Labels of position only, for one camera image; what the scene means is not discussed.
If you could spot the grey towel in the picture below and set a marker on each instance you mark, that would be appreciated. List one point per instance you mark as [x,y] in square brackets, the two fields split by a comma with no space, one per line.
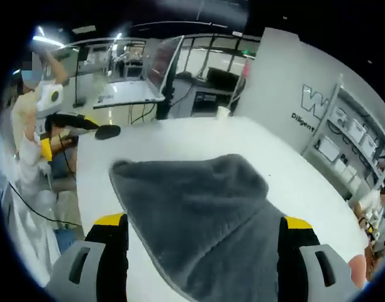
[195,195]

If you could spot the person's right hand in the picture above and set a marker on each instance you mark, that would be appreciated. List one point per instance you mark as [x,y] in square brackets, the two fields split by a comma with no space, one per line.
[358,272]

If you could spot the black oval object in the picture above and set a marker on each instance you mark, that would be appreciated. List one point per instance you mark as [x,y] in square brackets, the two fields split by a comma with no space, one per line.
[107,132]

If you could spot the white side desk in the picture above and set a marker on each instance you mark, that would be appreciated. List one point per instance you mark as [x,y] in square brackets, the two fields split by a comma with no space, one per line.
[126,91]

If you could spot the large tilted monitor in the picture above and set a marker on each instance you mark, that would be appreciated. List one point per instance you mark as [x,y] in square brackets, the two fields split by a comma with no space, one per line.
[162,63]

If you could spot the grey metal storage shelf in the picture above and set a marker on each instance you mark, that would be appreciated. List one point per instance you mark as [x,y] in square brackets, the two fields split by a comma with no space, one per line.
[308,143]

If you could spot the black equipment box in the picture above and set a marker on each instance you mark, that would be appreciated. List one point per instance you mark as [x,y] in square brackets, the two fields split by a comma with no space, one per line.
[205,100]

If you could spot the group of white storage boxes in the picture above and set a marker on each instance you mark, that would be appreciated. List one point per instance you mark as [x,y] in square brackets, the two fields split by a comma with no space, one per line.
[357,130]

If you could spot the white paper cup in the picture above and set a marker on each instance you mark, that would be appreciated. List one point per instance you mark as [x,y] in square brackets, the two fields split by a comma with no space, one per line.
[223,112]

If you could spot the black monitor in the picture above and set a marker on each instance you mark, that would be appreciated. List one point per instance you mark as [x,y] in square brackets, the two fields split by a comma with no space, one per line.
[222,78]

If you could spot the pink hanging item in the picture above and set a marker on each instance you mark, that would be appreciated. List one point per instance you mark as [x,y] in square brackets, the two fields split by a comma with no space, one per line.
[246,69]

